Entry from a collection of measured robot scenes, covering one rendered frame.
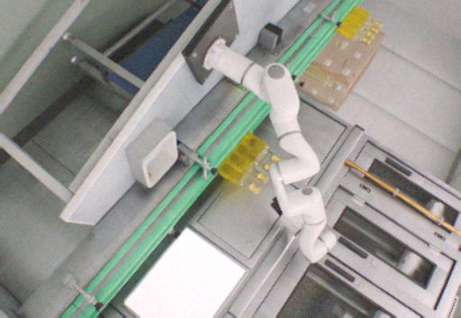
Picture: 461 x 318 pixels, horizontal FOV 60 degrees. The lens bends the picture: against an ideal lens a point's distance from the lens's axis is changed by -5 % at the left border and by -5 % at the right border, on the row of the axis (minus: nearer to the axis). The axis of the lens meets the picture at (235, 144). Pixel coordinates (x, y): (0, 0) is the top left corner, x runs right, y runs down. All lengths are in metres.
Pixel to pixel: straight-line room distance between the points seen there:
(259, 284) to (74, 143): 1.09
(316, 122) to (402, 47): 5.30
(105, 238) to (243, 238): 0.58
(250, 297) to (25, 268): 0.95
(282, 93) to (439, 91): 5.79
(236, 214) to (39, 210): 0.88
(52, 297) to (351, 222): 1.30
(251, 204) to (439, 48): 6.24
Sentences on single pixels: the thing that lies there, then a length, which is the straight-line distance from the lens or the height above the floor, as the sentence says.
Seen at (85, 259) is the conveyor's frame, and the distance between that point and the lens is 1.65.
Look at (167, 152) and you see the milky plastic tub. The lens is 1.67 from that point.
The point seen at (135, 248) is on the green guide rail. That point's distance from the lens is 1.65.
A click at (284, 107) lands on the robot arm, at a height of 1.14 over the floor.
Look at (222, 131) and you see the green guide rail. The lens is 1.73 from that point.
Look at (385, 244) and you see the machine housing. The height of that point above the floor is 1.76.
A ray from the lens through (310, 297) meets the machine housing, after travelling 1.86.
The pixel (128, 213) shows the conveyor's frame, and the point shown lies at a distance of 1.67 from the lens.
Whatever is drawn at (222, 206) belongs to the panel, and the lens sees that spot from 1.86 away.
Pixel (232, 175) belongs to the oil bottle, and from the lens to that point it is 1.76.
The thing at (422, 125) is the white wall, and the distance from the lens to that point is 6.49.
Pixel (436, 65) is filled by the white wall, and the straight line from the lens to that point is 7.41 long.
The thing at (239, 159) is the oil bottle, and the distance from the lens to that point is 1.79.
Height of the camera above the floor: 1.40
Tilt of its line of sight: 14 degrees down
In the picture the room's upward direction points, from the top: 123 degrees clockwise
